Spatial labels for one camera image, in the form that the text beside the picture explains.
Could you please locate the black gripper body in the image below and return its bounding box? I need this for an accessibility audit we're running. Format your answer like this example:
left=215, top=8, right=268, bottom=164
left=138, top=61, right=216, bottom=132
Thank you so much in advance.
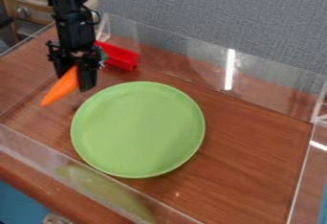
left=46, top=40, right=104, bottom=68

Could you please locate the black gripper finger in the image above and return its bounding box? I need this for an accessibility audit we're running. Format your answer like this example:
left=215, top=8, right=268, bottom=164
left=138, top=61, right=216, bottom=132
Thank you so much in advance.
left=54, top=57, right=75, bottom=78
left=76, top=56, right=99, bottom=92

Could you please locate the orange toy carrot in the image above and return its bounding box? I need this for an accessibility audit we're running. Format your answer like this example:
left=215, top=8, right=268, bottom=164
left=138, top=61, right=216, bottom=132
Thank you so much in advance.
left=42, top=66, right=79, bottom=106

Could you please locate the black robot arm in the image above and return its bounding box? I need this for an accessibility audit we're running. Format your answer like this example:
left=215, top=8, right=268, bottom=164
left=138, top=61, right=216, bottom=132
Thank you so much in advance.
left=46, top=0, right=103, bottom=92

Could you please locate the green round plate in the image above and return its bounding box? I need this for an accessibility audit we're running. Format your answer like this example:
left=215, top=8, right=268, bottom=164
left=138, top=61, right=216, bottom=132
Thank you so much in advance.
left=71, top=81, right=206, bottom=178

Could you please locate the red plastic block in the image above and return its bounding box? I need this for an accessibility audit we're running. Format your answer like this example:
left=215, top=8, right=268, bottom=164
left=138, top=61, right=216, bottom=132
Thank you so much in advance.
left=96, top=41, right=139, bottom=71

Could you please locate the clear acrylic triangular bracket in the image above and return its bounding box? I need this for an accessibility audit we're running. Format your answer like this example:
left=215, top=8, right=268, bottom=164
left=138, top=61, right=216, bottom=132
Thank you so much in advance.
left=96, top=13, right=111, bottom=42

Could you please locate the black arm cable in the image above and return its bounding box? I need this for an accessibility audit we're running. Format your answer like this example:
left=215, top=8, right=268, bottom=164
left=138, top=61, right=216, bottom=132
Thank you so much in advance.
left=82, top=6, right=103, bottom=26

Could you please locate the clear acrylic enclosure wall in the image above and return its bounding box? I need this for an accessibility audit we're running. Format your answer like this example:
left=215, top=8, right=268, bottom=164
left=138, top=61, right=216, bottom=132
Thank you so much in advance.
left=0, top=15, right=327, bottom=224

